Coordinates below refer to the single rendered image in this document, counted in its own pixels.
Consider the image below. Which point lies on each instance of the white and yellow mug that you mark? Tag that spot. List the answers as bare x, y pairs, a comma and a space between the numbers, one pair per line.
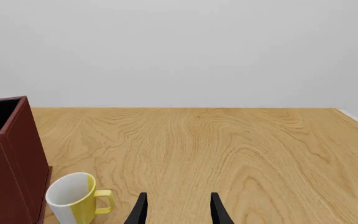
73, 200

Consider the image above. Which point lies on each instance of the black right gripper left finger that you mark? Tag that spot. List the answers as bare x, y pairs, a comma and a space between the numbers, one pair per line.
138, 212

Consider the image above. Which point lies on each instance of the red-brown desk caddy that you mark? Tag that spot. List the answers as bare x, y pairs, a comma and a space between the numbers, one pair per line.
8, 168

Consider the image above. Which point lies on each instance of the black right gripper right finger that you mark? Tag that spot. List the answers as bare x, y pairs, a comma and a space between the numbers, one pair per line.
220, 212

